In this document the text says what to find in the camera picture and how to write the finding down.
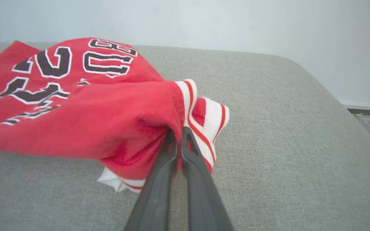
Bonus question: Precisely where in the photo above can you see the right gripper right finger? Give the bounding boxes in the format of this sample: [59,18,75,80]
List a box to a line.
[181,127,233,231]

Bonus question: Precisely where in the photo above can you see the red basketball jersey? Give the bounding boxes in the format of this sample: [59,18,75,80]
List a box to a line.
[0,38,230,193]

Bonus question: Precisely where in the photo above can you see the grey fabric sofa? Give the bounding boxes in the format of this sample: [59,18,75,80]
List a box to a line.
[0,42,370,231]

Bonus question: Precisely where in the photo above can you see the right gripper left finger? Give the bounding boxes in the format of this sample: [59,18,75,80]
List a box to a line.
[124,128,178,231]

